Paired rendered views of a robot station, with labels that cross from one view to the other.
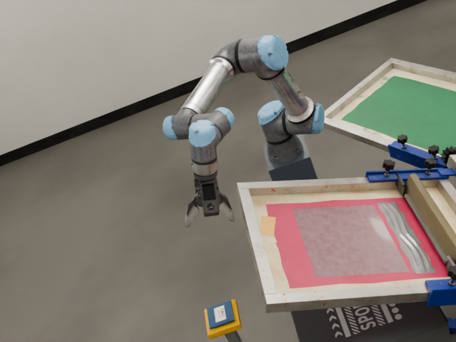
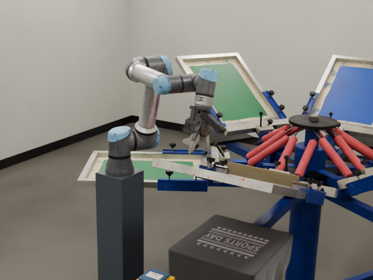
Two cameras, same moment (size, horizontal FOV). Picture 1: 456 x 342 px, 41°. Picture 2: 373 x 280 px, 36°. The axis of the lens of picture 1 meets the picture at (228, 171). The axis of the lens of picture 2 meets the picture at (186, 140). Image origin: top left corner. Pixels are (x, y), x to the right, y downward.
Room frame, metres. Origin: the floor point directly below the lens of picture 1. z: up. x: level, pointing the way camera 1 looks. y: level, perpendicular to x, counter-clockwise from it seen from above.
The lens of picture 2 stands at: (0.62, 2.17, 2.23)
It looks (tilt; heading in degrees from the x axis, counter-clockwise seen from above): 17 degrees down; 294
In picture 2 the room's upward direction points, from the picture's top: 1 degrees clockwise
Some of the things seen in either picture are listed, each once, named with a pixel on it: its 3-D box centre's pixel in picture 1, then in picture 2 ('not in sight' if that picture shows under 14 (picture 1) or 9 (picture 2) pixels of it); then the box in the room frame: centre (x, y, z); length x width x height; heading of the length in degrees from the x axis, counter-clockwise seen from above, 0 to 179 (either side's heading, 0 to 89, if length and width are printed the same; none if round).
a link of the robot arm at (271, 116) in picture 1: (275, 120); (120, 140); (2.08, -0.26, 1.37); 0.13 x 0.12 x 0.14; 52
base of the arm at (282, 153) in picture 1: (282, 142); (119, 162); (2.08, -0.25, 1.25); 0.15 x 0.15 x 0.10
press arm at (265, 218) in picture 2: not in sight; (271, 217); (1.38, -0.73, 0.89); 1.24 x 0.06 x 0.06; 84
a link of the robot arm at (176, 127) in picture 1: (207, 88); (147, 76); (1.81, -0.05, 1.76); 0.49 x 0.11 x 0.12; 142
